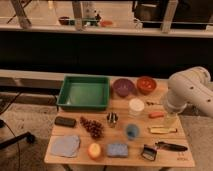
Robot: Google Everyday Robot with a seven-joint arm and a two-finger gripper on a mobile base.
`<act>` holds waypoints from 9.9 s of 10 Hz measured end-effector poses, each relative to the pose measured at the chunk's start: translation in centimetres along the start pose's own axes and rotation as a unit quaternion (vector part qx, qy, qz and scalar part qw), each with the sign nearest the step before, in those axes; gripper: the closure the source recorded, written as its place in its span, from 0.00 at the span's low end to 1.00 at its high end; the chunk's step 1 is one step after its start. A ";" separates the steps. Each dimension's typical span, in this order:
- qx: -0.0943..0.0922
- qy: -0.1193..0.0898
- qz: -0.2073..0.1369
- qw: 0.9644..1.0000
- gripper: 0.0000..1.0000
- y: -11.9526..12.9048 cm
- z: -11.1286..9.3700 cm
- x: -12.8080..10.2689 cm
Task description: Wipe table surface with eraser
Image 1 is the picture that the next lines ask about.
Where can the bunch of red grapes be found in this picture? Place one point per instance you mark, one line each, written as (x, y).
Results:
(94, 128)

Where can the yellow banana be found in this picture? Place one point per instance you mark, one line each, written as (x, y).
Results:
(162, 130)

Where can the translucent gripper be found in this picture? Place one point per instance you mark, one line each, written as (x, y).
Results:
(170, 118)

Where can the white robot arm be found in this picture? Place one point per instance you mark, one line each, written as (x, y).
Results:
(187, 86)

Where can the black handled knife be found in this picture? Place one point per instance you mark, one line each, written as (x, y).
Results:
(171, 147)

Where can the blue grey cloth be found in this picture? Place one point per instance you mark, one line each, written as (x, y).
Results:
(65, 146)

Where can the wooden table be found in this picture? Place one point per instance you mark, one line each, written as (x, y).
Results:
(117, 134)

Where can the yellow red apple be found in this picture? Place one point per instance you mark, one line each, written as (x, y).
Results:
(94, 150)

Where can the purple bowl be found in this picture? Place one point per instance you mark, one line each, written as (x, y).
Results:
(123, 87)

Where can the black board eraser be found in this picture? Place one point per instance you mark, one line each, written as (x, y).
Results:
(66, 122)

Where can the white lidded container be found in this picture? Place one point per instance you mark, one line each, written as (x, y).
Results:
(136, 106)

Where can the orange carrot piece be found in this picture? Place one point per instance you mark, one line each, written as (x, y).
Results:
(155, 115)

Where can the red orange bowl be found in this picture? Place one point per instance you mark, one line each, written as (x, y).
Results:
(146, 85)

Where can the blue cup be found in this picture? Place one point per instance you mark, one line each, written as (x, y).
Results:
(132, 131)

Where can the black chair base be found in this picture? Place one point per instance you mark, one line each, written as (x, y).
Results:
(30, 138)

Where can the blue sponge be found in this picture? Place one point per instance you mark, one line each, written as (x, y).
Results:
(117, 150)

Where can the green plastic tray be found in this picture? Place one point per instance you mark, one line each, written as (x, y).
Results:
(84, 93)

